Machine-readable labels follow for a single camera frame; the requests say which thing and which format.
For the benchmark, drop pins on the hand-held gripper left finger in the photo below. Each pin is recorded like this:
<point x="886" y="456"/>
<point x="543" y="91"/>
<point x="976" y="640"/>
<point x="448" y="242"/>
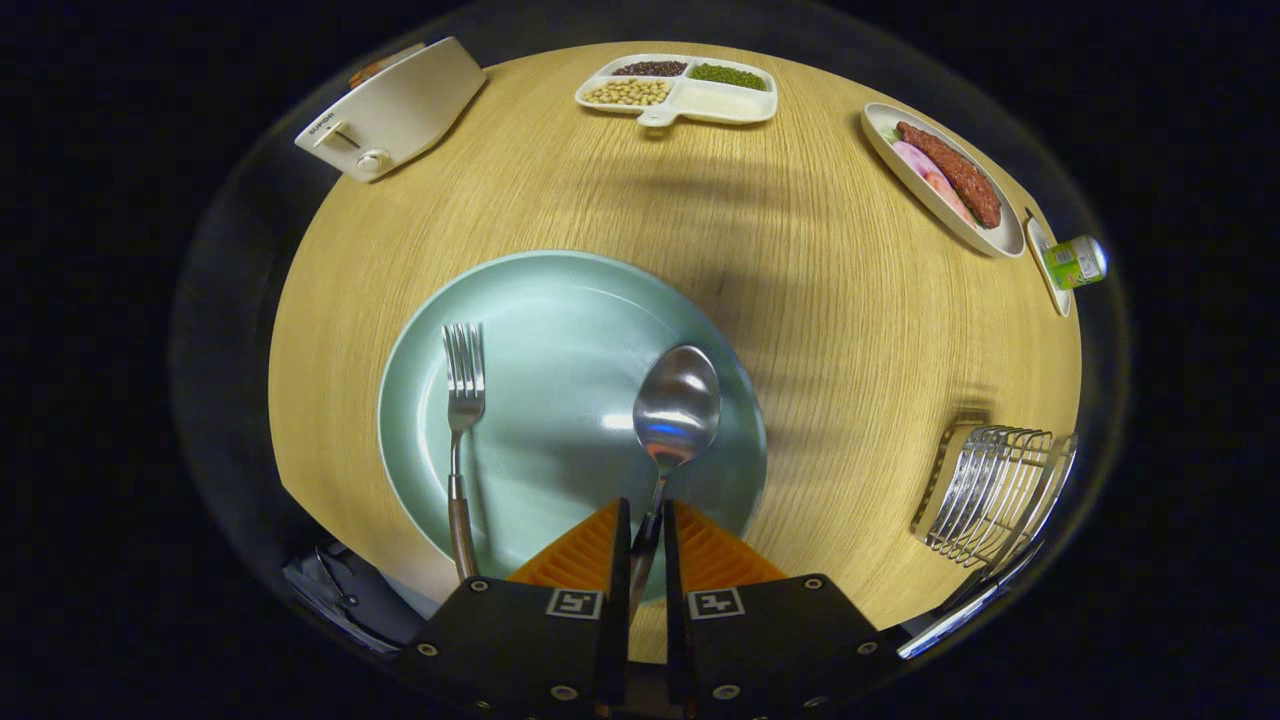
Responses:
<point x="618" y="570"/>

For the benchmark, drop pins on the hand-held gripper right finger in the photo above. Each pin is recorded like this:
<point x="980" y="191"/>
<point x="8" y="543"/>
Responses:
<point x="675" y="570"/>

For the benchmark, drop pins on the brown toast slice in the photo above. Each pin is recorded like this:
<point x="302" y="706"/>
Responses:
<point x="375" y="68"/>

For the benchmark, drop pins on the small white square coaster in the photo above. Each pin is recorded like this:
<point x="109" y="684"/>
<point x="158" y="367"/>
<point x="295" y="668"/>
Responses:
<point x="1040" y="245"/>

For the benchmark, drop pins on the green label metal bottle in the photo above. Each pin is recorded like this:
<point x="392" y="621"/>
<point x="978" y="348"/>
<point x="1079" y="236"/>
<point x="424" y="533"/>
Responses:
<point x="1075" y="263"/>

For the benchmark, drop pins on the white flat panel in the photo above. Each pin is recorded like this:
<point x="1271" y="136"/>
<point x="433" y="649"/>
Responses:
<point x="960" y="610"/>

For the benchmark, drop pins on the pile of yellow soybeans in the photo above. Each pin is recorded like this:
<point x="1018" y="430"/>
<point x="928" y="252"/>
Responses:
<point x="628" y="93"/>

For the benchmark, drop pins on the beige round dinner plate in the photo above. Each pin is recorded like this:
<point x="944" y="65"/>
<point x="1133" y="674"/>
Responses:
<point x="1005" y="238"/>

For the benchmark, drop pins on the pile of green beans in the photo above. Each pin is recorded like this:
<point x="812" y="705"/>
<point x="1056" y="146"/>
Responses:
<point x="728" y="76"/>

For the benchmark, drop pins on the white divided dish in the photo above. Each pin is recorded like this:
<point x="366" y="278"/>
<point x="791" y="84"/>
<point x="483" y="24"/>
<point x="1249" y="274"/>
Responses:
<point x="720" y="100"/>

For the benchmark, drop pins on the brown steak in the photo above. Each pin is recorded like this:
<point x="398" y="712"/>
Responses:
<point x="955" y="175"/>

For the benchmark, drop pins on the pale pink ham slice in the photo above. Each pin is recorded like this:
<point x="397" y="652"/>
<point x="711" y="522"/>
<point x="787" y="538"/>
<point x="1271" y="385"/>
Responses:
<point x="912" y="157"/>

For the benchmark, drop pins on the pile of dark red beans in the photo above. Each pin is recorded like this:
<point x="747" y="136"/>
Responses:
<point x="650" y="68"/>

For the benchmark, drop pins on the light green round plate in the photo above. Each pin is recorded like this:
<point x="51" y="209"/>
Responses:
<point x="560" y="330"/>

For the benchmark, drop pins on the white toaster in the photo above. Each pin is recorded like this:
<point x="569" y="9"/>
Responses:
<point x="400" y="110"/>

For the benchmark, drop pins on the salmon pink ham slice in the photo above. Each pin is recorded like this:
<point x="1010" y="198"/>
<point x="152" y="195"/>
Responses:
<point x="948" y="197"/>

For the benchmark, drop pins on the dark grey object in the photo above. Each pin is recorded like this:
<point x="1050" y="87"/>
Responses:
<point x="350" y="600"/>

